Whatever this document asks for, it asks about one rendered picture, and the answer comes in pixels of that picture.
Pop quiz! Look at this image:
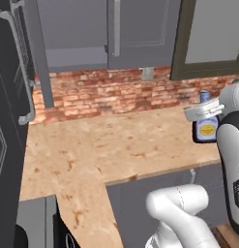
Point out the grey small cabinet handle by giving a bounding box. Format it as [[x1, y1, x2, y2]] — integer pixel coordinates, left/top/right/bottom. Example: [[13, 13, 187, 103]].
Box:
[[189, 168, 197, 185]]

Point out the grey wall cabinet door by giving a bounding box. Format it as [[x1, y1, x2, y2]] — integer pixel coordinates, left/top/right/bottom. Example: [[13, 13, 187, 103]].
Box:
[[106, 0, 182, 71]]

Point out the dark framed window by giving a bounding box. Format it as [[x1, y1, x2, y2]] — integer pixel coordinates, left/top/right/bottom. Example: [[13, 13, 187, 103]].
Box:
[[169, 0, 239, 81]]

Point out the grey base cabinet door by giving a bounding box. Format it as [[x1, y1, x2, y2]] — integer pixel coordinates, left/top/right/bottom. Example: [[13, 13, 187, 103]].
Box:
[[105, 162, 229, 248]]

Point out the grey and black stove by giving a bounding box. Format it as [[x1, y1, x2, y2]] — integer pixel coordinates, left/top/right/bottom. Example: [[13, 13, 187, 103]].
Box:
[[14, 194, 82, 248]]

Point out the grey long cabinet handle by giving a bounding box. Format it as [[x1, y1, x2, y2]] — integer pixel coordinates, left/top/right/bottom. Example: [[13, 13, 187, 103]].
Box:
[[112, 0, 122, 58]]

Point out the grey tall side panel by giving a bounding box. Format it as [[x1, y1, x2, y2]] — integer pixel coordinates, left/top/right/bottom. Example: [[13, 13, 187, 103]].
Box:
[[23, 0, 55, 109]]

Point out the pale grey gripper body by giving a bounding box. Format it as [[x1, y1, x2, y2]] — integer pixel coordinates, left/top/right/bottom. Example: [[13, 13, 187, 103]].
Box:
[[183, 98, 226, 123]]

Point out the grey curved appliance handle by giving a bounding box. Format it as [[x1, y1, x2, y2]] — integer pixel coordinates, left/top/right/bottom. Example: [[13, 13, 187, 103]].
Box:
[[0, 7, 37, 126]]

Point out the blue condiment bottle yellow label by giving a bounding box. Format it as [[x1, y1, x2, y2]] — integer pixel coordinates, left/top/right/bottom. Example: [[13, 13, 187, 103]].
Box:
[[192, 89, 221, 144]]

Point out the black tall appliance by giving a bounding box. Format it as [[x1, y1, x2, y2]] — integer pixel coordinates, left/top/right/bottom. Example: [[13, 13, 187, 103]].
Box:
[[0, 0, 37, 248]]

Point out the grey wall outlet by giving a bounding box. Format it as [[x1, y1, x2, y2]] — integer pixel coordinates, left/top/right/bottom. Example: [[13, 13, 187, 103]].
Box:
[[141, 66, 155, 81]]

